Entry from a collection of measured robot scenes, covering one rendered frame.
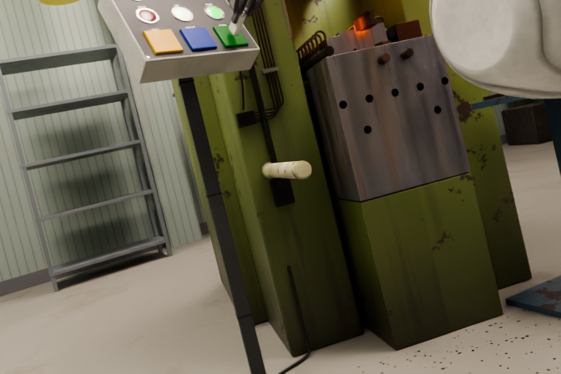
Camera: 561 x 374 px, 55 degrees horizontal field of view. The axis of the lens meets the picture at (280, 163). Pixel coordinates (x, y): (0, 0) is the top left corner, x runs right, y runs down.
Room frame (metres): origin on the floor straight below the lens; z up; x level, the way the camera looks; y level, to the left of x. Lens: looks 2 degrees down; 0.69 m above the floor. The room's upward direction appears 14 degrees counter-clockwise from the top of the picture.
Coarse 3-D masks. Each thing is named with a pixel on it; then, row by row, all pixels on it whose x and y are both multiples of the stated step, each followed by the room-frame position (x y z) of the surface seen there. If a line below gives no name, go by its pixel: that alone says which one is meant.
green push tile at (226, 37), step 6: (216, 30) 1.44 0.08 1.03; (222, 30) 1.45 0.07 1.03; (228, 30) 1.46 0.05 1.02; (222, 36) 1.43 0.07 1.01; (228, 36) 1.44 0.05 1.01; (234, 36) 1.45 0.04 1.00; (240, 36) 1.46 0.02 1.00; (222, 42) 1.42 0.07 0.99; (228, 42) 1.43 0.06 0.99; (234, 42) 1.44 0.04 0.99; (240, 42) 1.45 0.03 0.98; (246, 42) 1.46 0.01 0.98
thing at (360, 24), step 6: (366, 12) 1.61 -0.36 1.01; (372, 12) 1.61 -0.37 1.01; (360, 18) 1.67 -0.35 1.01; (366, 18) 1.63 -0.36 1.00; (372, 18) 1.61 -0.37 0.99; (354, 24) 1.72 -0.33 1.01; (360, 24) 1.68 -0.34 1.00; (366, 24) 1.64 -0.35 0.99; (372, 24) 1.61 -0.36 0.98; (360, 30) 1.69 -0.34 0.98; (366, 30) 1.69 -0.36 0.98
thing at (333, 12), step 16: (288, 0) 2.16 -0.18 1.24; (304, 0) 2.17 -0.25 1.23; (320, 0) 2.18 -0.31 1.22; (336, 0) 2.20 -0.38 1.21; (352, 0) 2.21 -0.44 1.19; (288, 16) 2.15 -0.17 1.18; (304, 16) 2.17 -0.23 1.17; (320, 16) 2.18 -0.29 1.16; (336, 16) 2.19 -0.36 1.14; (352, 16) 2.21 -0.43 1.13; (304, 32) 2.16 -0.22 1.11; (336, 32) 2.19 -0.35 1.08
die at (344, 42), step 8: (344, 32) 1.69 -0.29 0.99; (352, 32) 1.69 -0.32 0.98; (360, 32) 1.70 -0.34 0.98; (368, 32) 1.70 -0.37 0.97; (376, 32) 1.71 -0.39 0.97; (384, 32) 1.71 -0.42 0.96; (328, 40) 1.68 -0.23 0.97; (336, 40) 1.68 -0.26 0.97; (344, 40) 1.69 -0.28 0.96; (352, 40) 1.69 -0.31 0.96; (360, 40) 1.70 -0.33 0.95; (368, 40) 1.70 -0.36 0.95; (376, 40) 1.71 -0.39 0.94; (384, 40) 1.71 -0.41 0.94; (320, 48) 1.75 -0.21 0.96; (336, 48) 1.68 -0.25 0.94; (344, 48) 1.69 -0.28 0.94; (352, 48) 1.69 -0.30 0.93; (360, 48) 1.70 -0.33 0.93; (312, 56) 1.84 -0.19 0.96
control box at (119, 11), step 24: (120, 0) 1.37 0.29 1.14; (144, 0) 1.41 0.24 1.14; (168, 0) 1.45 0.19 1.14; (192, 0) 1.49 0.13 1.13; (216, 0) 1.53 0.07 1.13; (120, 24) 1.34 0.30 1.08; (144, 24) 1.35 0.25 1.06; (168, 24) 1.39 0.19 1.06; (192, 24) 1.43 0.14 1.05; (216, 24) 1.47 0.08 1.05; (120, 48) 1.37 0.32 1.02; (144, 48) 1.30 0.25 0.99; (216, 48) 1.40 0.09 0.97; (240, 48) 1.44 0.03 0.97; (144, 72) 1.30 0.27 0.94; (168, 72) 1.35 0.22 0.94; (192, 72) 1.40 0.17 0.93; (216, 72) 1.46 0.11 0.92
